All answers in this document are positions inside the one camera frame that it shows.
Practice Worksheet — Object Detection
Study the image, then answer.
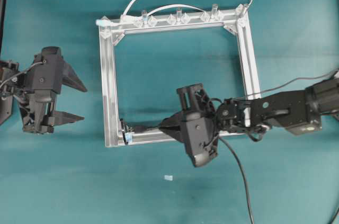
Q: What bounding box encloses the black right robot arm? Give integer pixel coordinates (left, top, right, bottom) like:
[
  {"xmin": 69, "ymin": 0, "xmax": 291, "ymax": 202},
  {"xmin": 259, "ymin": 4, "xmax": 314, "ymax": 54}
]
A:
[{"xmin": 158, "ymin": 70, "xmax": 338, "ymax": 167}]

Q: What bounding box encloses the clear standoff post middle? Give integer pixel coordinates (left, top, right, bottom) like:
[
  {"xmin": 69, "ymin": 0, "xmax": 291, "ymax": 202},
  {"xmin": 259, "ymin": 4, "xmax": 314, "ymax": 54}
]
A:
[{"xmin": 176, "ymin": 7, "xmax": 182, "ymax": 24}]

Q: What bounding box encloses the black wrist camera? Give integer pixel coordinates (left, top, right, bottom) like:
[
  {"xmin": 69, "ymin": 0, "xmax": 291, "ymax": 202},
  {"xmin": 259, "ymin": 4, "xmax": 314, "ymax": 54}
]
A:
[
  {"xmin": 183, "ymin": 118, "xmax": 217, "ymax": 167},
  {"xmin": 40, "ymin": 46, "xmax": 62, "ymax": 57}
]

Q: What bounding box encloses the clear standoff post left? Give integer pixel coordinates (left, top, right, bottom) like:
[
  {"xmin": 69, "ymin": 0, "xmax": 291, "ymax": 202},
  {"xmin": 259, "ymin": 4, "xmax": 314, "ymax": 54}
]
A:
[{"xmin": 141, "ymin": 10, "xmax": 148, "ymax": 27}]

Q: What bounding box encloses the black string loop on frame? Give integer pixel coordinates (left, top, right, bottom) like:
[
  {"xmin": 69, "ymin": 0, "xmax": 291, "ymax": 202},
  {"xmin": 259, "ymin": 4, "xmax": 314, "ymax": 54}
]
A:
[{"xmin": 119, "ymin": 118, "xmax": 133, "ymax": 146}]

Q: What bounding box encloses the clear standoff post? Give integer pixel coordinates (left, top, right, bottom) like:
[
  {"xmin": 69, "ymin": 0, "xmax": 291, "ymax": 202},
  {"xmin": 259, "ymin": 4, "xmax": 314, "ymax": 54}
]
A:
[
  {"xmin": 176, "ymin": 7, "xmax": 182, "ymax": 24},
  {"xmin": 141, "ymin": 10, "xmax": 148, "ymax": 27},
  {"xmin": 211, "ymin": 4, "xmax": 218, "ymax": 20}
]

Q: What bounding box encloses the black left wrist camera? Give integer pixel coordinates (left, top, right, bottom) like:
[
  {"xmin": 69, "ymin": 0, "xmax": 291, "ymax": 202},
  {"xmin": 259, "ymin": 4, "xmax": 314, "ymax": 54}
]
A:
[{"xmin": 40, "ymin": 46, "xmax": 62, "ymax": 57}]

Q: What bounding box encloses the silver aluminium extrusion frame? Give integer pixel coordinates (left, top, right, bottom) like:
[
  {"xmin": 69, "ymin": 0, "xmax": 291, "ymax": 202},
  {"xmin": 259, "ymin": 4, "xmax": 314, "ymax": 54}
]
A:
[{"xmin": 96, "ymin": 4, "xmax": 261, "ymax": 148}]

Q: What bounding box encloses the small blue tape piece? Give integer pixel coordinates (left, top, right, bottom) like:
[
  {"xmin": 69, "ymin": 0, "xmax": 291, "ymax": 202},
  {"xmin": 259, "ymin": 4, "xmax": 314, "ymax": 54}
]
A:
[{"xmin": 164, "ymin": 175, "xmax": 173, "ymax": 181}]

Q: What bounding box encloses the clear standoff post right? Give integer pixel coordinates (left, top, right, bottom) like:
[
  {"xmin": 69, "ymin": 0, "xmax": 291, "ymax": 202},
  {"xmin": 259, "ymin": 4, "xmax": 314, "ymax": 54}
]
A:
[{"xmin": 211, "ymin": 4, "xmax": 218, "ymax": 20}]

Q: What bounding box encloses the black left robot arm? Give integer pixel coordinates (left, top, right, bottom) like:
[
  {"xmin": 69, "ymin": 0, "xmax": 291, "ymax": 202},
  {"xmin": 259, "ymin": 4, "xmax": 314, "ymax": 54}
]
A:
[{"xmin": 1, "ymin": 54, "xmax": 87, "ymax": 135}]

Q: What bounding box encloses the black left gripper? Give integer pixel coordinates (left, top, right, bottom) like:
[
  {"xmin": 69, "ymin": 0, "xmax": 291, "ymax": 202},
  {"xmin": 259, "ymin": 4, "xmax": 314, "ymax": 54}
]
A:
[{"xmin": 19, "ymin": 54, "xmax": 87, "ymax": 134}]

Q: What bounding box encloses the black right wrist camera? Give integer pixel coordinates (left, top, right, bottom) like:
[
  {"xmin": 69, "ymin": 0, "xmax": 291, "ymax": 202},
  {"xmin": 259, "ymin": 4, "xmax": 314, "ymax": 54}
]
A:
[{"xmin": 183, "ymin": 118, "xmax": 217, "ymax": 167}]

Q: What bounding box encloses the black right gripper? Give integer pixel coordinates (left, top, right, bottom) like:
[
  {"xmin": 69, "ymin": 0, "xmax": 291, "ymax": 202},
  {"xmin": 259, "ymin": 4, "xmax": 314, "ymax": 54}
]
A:
[{"xmin": 159, "ymin": 84, "xmax": 219, "ymax": 158}]

